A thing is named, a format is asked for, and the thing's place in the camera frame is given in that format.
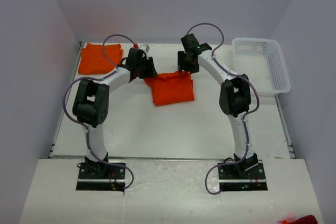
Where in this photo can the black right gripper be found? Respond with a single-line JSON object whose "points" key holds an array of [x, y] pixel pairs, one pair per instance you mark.
{"points": [[182, 66]]}

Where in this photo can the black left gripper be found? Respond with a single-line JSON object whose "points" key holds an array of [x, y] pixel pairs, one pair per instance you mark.
{"points": [[151, 72]]}

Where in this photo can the orange t shirt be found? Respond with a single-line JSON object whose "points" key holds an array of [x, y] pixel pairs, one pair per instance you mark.
{"points": [[171, 88], [93, 61]]}

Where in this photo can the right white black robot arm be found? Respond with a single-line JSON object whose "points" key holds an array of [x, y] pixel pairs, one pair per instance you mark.
{"points": [[234, 98]]}

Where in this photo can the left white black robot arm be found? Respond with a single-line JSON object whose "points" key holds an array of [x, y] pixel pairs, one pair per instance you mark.
{"points": [[91, 105]]}

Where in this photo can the folded orange t shirt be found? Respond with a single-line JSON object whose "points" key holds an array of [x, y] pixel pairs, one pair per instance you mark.
{"points": [[93, 61]]}

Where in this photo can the white plastic laundry basket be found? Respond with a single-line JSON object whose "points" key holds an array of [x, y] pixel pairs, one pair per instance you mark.
{"points": [[262, 60]]}

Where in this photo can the red cloth at edge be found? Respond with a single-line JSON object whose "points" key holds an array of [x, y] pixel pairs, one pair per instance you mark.
{"points": [[309, 219]]}

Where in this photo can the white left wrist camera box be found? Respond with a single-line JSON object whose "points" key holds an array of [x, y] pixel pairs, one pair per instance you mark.
{"points": [[145, 48]]}

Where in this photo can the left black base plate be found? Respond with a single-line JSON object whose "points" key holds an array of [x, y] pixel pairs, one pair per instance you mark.
{"points": [[105, 178]]}

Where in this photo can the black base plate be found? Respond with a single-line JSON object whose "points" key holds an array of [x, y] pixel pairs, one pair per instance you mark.
{"points": [[105, 178], [231, 178]]}

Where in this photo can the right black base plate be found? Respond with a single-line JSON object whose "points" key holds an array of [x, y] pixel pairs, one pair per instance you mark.
{"points": [[231, 178]]}

